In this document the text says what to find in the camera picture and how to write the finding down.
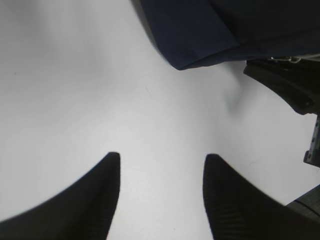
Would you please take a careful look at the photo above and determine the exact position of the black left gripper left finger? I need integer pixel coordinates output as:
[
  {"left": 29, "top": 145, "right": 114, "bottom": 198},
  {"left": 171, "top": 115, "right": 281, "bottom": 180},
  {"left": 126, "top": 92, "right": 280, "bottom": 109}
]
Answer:
[{"left": 0, "top": 152, "right": 121, "bottom": 240}]

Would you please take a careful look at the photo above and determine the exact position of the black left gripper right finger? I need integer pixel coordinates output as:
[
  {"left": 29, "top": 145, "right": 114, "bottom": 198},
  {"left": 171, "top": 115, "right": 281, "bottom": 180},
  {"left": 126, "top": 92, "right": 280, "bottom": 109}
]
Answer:
[{"left": 202, "top": 154, "right": 320, "bottom": 240}]

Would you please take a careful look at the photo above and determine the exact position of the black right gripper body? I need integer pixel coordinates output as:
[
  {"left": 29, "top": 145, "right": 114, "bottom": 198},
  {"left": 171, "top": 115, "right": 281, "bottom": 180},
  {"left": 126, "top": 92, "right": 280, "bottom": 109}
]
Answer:
[{"left": 243, "top": 54, "right": 320, "bottom": 115}]

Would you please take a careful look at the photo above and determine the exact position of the navy insulated lunch bag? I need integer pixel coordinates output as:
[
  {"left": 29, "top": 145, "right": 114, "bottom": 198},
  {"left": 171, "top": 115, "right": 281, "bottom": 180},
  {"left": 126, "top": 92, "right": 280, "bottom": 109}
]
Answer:
[{"left": 132, "top": 0, "right": 320, "bottom": 71}]

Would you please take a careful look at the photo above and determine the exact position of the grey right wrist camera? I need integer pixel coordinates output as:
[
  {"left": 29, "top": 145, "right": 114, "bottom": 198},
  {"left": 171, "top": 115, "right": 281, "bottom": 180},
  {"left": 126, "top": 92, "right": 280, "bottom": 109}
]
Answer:
[{"left": 303, "top": 115, "right": 320, "bottom": 168}]

